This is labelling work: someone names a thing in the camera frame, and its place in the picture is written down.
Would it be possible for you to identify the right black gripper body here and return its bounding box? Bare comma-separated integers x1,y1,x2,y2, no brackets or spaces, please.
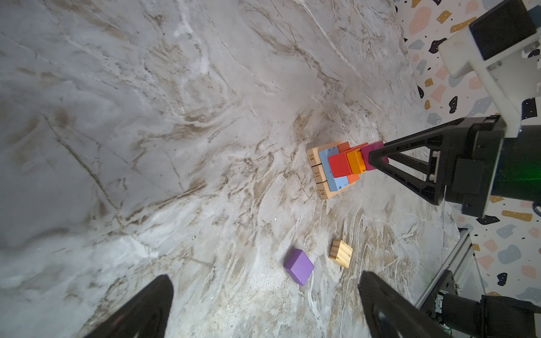
431,115,506,218

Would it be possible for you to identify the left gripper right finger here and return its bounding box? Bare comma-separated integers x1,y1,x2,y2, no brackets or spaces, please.
358,271,450,337

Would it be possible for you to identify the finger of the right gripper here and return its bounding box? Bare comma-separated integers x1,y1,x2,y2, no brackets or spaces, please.
374,163,445,206
369,115,495,165

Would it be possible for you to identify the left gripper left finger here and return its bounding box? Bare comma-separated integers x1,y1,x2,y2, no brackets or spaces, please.
87,275,174,337

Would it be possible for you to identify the magenta cube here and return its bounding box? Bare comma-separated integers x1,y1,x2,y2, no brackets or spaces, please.
360,140,390,172

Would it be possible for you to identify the yellow-orange block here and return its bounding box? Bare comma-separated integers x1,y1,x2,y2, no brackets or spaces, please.
347,149,367,175

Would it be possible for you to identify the orange-red block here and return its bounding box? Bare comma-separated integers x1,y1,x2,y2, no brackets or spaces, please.
332,142,360,184

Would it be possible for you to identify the red block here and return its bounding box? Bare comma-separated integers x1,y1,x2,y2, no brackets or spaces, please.
328,142,369,178

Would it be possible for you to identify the light blue block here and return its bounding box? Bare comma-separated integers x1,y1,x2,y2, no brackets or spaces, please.
318,146,349,192

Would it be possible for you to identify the natural wood block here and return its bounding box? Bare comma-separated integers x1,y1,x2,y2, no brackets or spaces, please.
316,181,351,200
307,141,342,167
311,164,327,183

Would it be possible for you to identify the ridged natural wood cube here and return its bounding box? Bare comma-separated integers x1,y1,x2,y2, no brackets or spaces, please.
329,239,353,268

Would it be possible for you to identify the purple cube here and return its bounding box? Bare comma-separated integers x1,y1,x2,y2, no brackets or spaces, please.
284,249,314,286

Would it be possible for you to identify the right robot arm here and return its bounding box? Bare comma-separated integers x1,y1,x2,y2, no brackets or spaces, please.
369,115,540,218

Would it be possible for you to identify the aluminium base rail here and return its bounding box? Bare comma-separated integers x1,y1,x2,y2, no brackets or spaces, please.
416,228,486,321

